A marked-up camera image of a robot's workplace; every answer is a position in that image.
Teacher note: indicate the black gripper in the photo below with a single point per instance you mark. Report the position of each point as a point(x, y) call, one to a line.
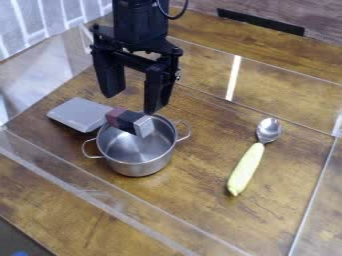
point(154, 58)

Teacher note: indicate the yellow handled metal spoon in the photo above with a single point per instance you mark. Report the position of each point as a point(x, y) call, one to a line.
point(268, 132)

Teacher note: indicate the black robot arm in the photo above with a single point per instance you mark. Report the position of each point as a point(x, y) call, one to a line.
point(136, 43)

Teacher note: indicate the silver metal pot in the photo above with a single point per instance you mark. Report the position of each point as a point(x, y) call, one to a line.
point(137, 156)

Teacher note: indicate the maroon black grey block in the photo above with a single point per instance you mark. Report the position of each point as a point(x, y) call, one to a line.
point(134, 122)

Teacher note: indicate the grey flat tray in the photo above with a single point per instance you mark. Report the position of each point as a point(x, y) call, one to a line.
point(81, 114)

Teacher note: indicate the clear acrylic triangle bracket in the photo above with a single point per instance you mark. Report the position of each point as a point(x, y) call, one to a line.
point(88, 40)

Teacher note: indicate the black wall strip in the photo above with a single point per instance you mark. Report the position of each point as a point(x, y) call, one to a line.
point(263, 22)

